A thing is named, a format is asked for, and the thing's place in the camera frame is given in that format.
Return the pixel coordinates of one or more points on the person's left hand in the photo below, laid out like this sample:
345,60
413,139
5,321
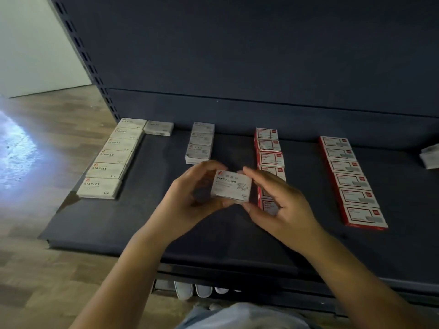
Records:
182,209

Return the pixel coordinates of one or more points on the person's right hand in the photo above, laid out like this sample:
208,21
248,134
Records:
291,219

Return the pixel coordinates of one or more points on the small red white box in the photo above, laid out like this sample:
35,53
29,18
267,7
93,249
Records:
339,153
276,172
271,159
335,142
345,166
351,181
263,192
365,216
358,197
269,206
268,144
267,133

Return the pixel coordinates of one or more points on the pile of red white boxes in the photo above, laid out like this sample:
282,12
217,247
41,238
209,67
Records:
431,156

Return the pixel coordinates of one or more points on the dark metal shelf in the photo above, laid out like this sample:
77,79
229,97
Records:
274,51

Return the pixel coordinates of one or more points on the person's left forearm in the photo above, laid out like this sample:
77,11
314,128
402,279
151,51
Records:
120,284

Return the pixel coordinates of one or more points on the person's right forearm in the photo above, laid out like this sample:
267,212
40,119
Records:
367,288

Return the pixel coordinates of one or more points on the person's grey clothing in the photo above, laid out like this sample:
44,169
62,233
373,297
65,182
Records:
243,317

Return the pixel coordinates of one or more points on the grey slipper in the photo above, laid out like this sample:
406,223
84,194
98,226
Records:
204,290
184,290

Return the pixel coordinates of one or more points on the pink slipper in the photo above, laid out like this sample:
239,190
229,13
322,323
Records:
222,290

